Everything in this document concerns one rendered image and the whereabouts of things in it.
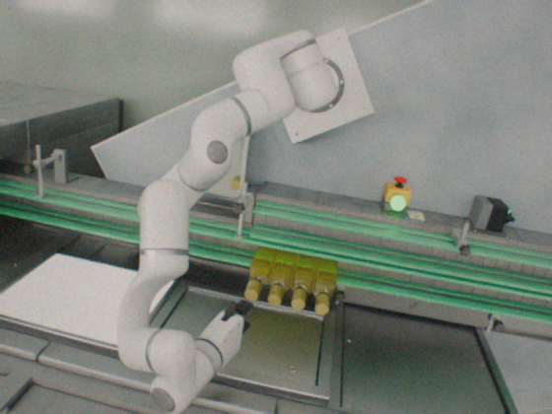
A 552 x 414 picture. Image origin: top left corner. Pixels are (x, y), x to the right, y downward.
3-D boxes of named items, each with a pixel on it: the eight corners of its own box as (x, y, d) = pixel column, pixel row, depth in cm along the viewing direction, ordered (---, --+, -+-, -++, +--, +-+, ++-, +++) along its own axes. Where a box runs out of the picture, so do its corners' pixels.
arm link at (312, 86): (305, 114, 105) (299, 119, 90) (283, 64, 102) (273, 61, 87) (340, 98, 103) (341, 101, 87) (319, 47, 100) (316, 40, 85)
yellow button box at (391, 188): (380, 201, 132) (382, 210, 125) (386, 178, 129) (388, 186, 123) (403, 205, 132) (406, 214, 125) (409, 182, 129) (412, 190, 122)
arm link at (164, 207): (237, 249, 75) (215, 253, 89) (237, 134, 78) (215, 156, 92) (142, 248, 69) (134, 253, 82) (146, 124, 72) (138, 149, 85)
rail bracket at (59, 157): (67, 179, 143) (23, 202, 123) (65, 132, 137) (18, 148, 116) (80, 182, 143) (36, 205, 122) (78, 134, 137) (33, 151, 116)
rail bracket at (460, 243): (446, 234, 120) (456, 255, 107) (453, 210, 117) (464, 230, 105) (459, 237, 119) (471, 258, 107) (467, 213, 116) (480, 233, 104)
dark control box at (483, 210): (467, 217, 130) (474, 228, 122) (475, 193, 127) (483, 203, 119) (493, 222, 129) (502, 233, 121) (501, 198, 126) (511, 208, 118)
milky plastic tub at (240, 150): (196, 180, 139) (187, 189, 131) (201, 112, 131) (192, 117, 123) (247, 190, 138) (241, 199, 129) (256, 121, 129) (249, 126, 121)
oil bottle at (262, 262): (260, 250, 130) (244, 287, 111) (263, 235, 128) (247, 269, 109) (278, 254, 130) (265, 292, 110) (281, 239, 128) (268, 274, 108)
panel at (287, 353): (55, 257, 132) (-27, 319, 101) (54, 249, 131) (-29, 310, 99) (333, 318, 123) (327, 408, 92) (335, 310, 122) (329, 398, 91)
